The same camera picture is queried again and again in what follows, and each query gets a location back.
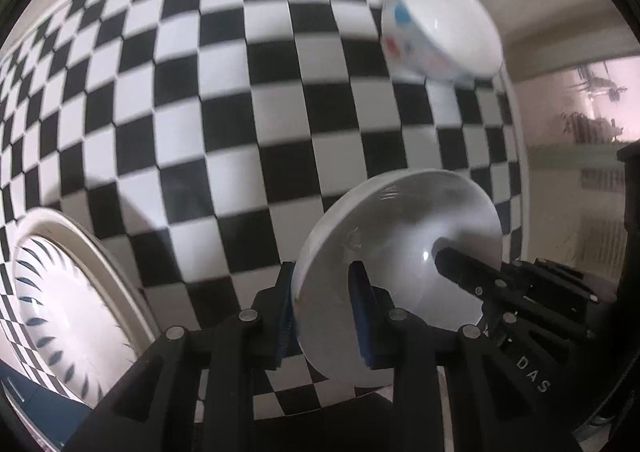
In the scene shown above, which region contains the frosted glass sliding door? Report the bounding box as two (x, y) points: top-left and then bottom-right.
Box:
(515, 56), (640, 277)

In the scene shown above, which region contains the white bowl with red flowers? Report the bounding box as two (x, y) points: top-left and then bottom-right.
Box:
(291, 169), (503, 389)

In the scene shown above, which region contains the white bowl with blue dots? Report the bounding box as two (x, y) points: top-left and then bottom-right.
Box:
(381, 0), (503, 82)

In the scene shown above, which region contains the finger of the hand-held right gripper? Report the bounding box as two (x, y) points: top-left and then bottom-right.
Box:
(434, 246), (506, 305)
(510, 258), (603, 307)

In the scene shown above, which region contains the plain white plate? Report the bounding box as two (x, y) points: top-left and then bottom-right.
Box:
(0, 208), (160, 433)

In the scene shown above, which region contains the black white checkered cloth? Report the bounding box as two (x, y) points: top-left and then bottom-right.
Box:
(0, 0), (523, 425)

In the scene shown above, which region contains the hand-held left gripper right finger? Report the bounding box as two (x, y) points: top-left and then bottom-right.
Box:
(349, 259), (583, 452)

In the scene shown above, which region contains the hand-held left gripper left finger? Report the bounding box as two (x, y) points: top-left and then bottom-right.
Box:
(65, 262), (301, 452)

